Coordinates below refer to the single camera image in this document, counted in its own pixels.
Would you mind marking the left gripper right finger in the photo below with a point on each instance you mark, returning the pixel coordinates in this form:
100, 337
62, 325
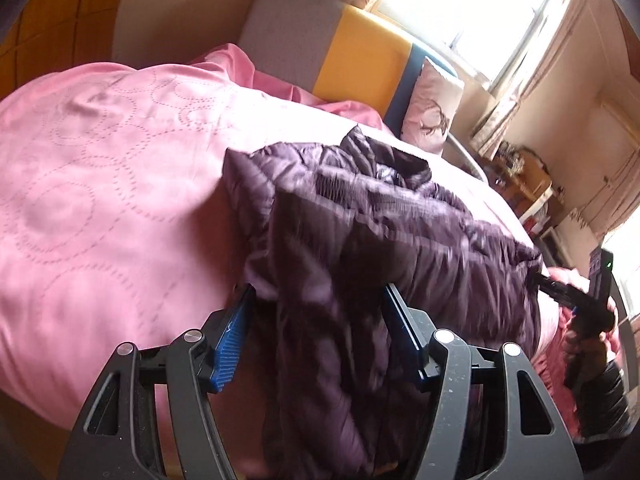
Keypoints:
488, 415

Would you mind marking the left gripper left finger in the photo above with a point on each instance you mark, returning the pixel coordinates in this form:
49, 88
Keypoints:
116, 432

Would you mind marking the purple quilted down jacket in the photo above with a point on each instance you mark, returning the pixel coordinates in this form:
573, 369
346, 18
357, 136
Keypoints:
329, 227

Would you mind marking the person's right hand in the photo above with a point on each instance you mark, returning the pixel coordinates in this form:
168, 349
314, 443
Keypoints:
585, 355

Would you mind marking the wooden shelf with clutter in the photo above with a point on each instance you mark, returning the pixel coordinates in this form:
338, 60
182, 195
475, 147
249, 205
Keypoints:
520, 176

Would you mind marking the pink bed cover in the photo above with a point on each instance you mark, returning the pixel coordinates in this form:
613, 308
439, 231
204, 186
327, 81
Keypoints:
114, 226

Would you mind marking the pink right curtain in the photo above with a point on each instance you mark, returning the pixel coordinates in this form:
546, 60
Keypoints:
542, 53

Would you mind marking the white deer print pillow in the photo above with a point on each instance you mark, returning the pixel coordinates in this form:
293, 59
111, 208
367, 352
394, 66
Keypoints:
434, 101

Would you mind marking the window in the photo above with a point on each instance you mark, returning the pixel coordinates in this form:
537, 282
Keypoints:
483, 37

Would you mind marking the grey yellow blue headboard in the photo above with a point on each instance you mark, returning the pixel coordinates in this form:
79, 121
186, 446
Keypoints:
340, 53

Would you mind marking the wooden wardrobe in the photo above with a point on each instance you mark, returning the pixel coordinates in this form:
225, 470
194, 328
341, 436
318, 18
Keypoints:
47, 36

